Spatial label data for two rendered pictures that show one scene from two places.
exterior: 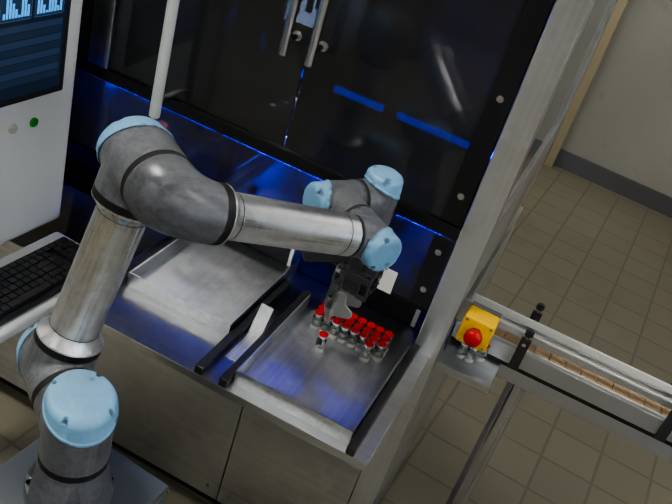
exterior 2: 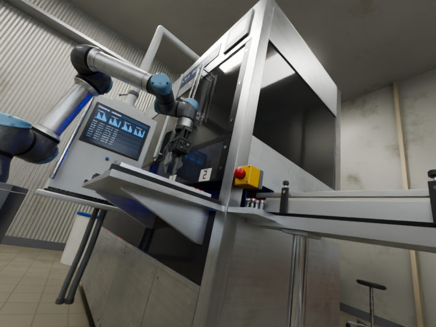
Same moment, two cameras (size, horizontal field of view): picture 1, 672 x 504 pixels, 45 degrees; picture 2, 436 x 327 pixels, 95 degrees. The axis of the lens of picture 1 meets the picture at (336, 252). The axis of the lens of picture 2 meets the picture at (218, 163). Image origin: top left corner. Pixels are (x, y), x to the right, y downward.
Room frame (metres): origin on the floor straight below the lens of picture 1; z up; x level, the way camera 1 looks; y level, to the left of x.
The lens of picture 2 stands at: (0.91, -0.71, 0.78)
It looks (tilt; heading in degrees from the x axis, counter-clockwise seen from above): 19 degrees up; 40
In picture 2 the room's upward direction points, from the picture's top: 13 degrees clockwise
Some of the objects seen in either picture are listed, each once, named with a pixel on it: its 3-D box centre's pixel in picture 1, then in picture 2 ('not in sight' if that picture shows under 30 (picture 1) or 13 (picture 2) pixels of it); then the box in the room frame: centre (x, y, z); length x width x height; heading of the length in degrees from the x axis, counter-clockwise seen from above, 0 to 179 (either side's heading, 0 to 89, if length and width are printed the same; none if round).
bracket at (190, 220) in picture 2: not in sight; (165, 217); (1.39, -0.14, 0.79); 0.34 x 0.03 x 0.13; 166
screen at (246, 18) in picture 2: not in sight; (237, 32); (1.57, -0.09, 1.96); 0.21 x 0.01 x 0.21; 76
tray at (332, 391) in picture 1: (326, 362); (156, 187); (1.37, -0.05, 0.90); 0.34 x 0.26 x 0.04; 165
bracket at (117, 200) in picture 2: not in sight; (126, 210); (1.51, 0.34, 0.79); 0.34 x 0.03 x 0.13; 166
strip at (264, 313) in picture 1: (250, 331); not in sight; (1.38, 0.12, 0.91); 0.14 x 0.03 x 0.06; 166
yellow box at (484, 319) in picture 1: (478, 327); (248, 178); (1.53, -0.35, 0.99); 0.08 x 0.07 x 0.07; 166
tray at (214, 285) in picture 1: (218, 271); not in sight; (1.57, 0.25, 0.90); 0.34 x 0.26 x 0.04; 166
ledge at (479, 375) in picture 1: (469, 362); (254, 214); (1.57, -0.38, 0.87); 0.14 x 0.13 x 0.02; 166
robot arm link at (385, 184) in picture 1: (377, 197); (187, 111); (1.42, -0.04, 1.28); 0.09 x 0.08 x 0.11; 130
